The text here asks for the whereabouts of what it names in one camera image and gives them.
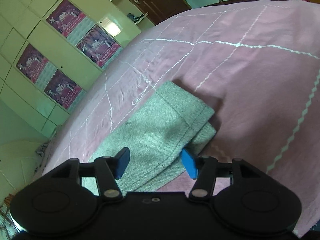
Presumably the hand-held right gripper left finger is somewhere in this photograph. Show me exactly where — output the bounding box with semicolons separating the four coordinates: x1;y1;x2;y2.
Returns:
50;147;131;202

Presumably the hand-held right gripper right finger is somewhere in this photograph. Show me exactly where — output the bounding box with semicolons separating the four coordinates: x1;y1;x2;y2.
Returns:
181;148;263;202

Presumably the grey-green towel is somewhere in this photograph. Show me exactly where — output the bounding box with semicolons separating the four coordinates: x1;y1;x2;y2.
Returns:
81;81;217;193

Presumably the pink calendar poster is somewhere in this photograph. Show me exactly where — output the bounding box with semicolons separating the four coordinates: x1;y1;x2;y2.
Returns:
43;69;87;111
15;43;58;84
76;24;123;68
46;0;87;39

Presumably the pink checked bed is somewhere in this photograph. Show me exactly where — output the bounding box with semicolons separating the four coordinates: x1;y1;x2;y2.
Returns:
32;0;320;240

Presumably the blue ornament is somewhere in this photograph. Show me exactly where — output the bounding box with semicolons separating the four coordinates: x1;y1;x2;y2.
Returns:
127;12;144;22

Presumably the green wardrobe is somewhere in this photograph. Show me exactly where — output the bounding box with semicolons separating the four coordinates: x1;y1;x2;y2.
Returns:
0;0;143;140

